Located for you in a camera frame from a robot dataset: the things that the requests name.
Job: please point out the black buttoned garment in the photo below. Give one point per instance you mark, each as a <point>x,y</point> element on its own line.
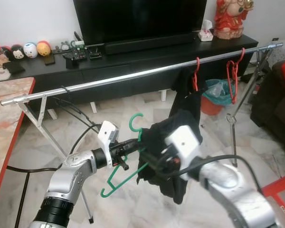
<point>173,185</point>

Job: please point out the green plastic hanger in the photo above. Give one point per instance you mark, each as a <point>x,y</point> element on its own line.
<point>118,183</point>

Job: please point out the red plastic hanger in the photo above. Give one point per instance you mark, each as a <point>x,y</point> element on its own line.
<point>235,78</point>
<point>196,76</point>

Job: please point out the silver metal clothes rack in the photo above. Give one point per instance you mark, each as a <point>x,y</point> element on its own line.
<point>133,74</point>

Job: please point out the black shirt green print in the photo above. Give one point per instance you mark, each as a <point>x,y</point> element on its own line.
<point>183,92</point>

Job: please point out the black television console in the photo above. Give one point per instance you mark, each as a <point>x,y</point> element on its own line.
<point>133,66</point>

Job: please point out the red bin teal bag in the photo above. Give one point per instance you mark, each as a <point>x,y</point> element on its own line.
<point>213,103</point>

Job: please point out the black clip stand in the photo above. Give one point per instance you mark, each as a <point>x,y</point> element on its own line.
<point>95,54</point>

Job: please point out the black soundbar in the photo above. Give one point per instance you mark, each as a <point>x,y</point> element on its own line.
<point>149,43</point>

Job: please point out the green mug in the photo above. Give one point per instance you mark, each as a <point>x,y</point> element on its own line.
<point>78,44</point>

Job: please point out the red plastic stool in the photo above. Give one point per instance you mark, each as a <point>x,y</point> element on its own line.
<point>280,187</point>

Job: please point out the dark smartphone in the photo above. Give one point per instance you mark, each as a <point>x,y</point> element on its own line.
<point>49,60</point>

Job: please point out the dark grey fabric sofa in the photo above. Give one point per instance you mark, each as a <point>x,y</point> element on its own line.
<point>273,114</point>

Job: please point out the small grey figurine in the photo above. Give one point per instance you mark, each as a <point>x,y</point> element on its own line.
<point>65,46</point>

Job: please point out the marble top folding table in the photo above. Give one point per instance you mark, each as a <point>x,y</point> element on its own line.
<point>4,109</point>

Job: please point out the black flat television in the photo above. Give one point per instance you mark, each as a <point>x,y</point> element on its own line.
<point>137,19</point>

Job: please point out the yellow round plush toy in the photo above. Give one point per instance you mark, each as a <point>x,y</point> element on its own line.
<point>43,48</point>

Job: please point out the white tissue box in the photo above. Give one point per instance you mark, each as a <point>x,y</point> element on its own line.
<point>206,34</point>

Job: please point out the white round plush toy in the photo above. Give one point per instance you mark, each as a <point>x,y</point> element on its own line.
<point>31,50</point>

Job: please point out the black card stand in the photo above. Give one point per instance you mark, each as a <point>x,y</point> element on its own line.
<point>13,67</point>

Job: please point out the black mouse plush toy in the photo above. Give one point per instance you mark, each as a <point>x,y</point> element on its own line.
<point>17,52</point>

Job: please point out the red elephant god statue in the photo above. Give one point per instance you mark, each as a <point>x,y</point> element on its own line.
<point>230,21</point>

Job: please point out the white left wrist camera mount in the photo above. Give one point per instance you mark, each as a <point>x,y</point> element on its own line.
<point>107,135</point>

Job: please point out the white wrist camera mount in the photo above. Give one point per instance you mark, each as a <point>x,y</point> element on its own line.
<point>183,142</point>
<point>107,135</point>

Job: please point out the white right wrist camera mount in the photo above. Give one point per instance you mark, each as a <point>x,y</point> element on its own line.
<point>183,142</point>

